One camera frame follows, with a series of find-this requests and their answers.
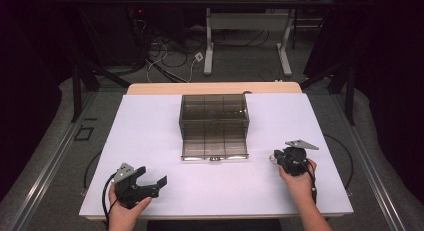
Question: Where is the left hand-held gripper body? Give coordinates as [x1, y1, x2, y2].
[112, 162, 160, 211]

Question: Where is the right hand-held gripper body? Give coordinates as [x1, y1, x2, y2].
[281, 139, 320, 177]

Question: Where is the dark transparent drawer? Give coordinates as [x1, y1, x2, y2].
[180, 124, 250, 162]

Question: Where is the dark transparent drawer box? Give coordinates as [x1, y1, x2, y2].
[178, 93, 251, 141]

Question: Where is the person's right hand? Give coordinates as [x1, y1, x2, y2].
[277, 158, 318, 203]

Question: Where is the person's left hand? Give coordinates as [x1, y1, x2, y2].
[108, 184, 153, 231]

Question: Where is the white table board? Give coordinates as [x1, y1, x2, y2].
[78, 92, 354, 217]

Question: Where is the black metal stand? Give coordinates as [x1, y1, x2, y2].
[70, 59, 132, 124]
[299, 61, 356, 126]

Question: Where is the light wooden table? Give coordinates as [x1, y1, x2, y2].
[84, 81, 349, 221]

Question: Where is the dark curtain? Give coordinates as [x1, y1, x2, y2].
[0, 0, 79, 203]
[303, 0, 424, 205]

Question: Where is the white-legged desk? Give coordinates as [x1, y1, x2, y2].
[184, 0, 338, 77]

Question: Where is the dark device with red light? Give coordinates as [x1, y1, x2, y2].
[128, 5, 149, 23]

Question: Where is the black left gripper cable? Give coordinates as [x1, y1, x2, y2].
[101, 172, 118, 230]

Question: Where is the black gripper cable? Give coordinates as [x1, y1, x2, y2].
[301, 155, 318, 206]
[101, 172, 118, 230]

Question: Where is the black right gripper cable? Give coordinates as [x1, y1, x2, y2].
[301, 155, 318, 206]

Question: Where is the black floor cable loop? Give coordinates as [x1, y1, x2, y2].
[82, 150, 103, 196]
[323, 133, 355, 196]

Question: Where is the aluminium floor rail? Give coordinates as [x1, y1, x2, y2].
[328, 90, 409, 231]
[8, 90, 98, 231]

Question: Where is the tangle of floor cables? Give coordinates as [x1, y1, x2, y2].
[133, 19, 209, 85]

